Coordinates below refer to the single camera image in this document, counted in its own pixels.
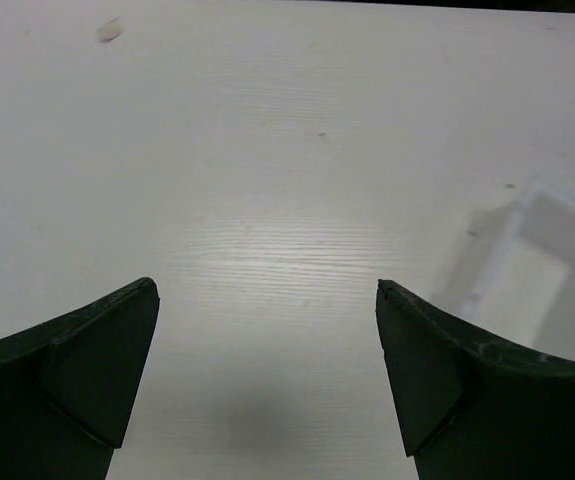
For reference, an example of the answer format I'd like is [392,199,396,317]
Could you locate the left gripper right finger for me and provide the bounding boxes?
[376,280,575,480]

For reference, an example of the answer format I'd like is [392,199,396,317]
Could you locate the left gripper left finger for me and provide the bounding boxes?
[0,277,160,480]

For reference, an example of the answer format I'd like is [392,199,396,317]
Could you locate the white three compartment tray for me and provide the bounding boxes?
[431,182,575,360]

